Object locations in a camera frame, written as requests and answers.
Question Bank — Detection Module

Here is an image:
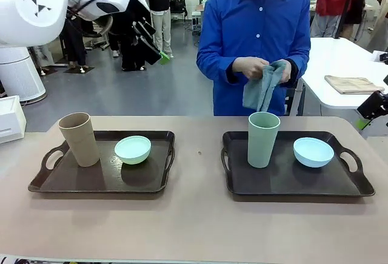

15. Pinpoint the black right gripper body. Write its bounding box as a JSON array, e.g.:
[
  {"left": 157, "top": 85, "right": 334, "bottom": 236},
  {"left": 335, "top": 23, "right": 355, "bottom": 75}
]
[{"left": 371, "top": 90, "right": 388, "bottom": 116}]

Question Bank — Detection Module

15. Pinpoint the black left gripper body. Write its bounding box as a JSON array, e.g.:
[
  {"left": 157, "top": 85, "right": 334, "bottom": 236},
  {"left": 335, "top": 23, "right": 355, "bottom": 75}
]
[{"left": 121, "top": 8, "right": 149, "bottom": 45}]

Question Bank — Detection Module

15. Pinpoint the beige cloth mat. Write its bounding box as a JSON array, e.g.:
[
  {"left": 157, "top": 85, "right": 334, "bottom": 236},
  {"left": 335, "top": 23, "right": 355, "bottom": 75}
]
[{"left": 324, "top": 75, "right": 385, "bottom": 95}]

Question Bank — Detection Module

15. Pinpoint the light blue bowl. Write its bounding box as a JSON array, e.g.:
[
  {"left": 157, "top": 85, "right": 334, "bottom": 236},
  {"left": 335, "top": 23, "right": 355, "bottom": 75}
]
[{"left": 293, "top": 137, "right": 335, "bottom": 168}]

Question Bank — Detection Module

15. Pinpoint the light green bowl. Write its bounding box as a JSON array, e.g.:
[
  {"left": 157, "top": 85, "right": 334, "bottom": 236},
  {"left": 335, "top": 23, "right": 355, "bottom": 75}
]
[{"left": 114, "top": 135, "right": 152, "bottom": 166}]

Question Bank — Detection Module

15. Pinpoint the teal cloth mat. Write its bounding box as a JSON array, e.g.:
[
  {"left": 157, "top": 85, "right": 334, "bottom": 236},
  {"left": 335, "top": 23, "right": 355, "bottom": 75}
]
[{"left": 242, "top": 59, "right": 289, "bottom": 113}]

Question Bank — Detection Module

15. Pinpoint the tall beige cup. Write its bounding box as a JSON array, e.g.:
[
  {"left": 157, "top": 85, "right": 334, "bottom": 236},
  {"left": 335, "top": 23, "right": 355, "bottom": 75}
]
[{"left": 58, "top": 112, "right": 101, "bottom": 168}]

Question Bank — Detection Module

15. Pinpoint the tall green cup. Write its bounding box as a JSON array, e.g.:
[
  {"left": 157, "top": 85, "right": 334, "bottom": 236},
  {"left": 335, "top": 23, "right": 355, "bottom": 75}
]
[{"left": 247, "top": 112, "right": 281, "bottom": 168}]

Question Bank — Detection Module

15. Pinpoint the person's left forearm blue sleeve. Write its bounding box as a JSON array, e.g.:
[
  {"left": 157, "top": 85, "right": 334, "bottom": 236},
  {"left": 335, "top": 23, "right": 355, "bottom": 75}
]
[{"left": 284, "top": 41, "right": 312, "bottom": 89}]

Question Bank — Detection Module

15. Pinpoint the person's right forearm blue sleeve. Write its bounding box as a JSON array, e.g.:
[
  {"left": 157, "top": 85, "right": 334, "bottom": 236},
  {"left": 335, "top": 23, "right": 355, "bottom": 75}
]
[{"left": 196, "top": 45, "right": 243, "bottom": 95}]

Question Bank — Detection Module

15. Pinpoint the person's left hand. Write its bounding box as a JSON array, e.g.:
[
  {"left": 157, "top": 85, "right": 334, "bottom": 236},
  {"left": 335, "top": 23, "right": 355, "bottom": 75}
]
[{"left": 279, "top": 62, "right": 293, "bottom": 84}]

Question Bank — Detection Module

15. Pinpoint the person's right hand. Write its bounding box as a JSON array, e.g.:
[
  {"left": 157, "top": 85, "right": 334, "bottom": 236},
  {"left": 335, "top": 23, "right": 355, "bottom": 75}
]
[{"left": 233, "top": 56, "right": 270, "bottom": 80}]

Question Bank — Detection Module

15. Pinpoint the bystander in beige trousers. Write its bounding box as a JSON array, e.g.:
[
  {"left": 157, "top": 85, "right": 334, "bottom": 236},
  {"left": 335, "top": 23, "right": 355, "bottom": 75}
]
[{"left": 148, "top": 0, "right": 176, "bottom": 59}]

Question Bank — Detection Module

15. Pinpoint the bystander in black clothes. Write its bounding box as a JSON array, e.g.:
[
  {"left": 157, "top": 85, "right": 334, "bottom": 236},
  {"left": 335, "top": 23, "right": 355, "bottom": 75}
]
[{"left": 113, "top": 12, "right": 148, "bottom": 72}]

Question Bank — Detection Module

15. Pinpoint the black office chair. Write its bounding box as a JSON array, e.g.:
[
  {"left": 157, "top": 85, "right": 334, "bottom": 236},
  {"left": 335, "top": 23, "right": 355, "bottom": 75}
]
[{"left": 169, "top": 0, "right": 188, "bottom": 21}]

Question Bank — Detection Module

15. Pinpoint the white table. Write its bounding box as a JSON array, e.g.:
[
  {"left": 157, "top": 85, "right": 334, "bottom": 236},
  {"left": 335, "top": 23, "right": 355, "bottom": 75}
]
[{"left": 295, "top": 37, "right": 388, "bottom": 116}]

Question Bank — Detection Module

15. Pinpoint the person's torso blue shirt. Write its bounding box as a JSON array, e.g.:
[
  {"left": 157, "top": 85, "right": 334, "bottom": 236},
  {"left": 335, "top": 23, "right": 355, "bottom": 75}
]
[{"left": 196, "top": 0, "right": 312, "bottom": 117}]

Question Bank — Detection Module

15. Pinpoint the white cylindrical air purifier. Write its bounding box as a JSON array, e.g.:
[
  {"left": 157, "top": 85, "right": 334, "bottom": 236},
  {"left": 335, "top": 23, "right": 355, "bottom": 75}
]
[{"left": 0, "top": 45, "right": 47, "bottom": 103}]

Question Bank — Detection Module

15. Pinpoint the white box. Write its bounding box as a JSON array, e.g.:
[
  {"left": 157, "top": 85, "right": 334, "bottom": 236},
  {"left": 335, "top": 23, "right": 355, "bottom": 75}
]
[{"left": 0, "top": 95, "right": 27, "bottom": 144}]

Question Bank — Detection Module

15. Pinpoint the dark brown handled tray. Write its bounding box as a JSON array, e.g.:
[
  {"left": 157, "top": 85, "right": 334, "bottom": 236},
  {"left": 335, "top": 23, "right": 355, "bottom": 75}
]
[
  {"left": 27, "top": 130, "right": 176, "bottom": 194},
  {"left": 220, "top": 130, "right": 376, "bottom": 197}
]

